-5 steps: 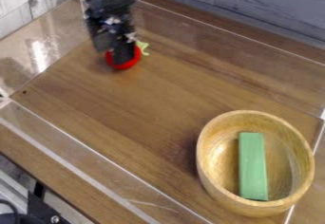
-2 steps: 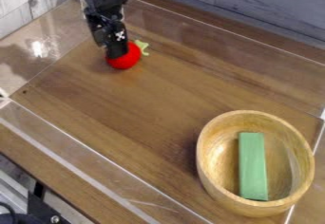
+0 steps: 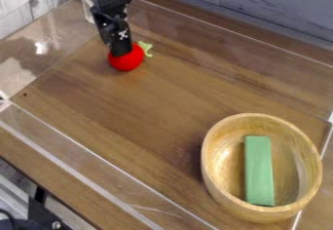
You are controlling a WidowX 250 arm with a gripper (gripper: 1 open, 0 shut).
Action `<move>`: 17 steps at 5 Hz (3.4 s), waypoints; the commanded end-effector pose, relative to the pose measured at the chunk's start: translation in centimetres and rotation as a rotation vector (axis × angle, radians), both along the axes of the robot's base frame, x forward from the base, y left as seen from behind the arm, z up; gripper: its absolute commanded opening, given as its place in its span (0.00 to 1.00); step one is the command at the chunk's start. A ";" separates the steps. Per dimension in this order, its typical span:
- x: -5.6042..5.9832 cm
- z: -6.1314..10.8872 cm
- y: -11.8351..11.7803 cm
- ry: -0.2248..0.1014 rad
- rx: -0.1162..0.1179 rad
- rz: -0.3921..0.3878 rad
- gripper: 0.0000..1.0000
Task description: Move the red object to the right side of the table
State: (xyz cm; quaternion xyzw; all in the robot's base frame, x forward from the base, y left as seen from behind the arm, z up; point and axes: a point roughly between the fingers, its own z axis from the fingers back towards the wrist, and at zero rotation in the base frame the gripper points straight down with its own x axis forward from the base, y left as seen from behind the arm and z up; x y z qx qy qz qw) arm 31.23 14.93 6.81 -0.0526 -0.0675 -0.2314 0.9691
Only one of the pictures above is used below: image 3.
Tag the clear acrylic front wall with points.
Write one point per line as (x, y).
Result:
(107, 196)

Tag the wooden bowl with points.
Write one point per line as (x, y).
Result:
(297, 167)

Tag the clear acrylic corner bracket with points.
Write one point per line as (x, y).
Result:
(87, 5)

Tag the clear acrylic back wall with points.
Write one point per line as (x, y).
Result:
(290, 78)

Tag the red plush tomato toy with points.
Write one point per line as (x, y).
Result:
(133, 59)

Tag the clear acrylic left wall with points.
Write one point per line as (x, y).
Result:
(36, 46)

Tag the clear acrylic wall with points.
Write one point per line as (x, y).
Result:
(107, 196)
(36, 46)
(290, 78)

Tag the black clamp with cable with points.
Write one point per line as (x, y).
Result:
(28, 216)

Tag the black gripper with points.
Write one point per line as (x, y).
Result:
(114, 30)

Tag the green rectangular block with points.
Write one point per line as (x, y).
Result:
(258, 171)

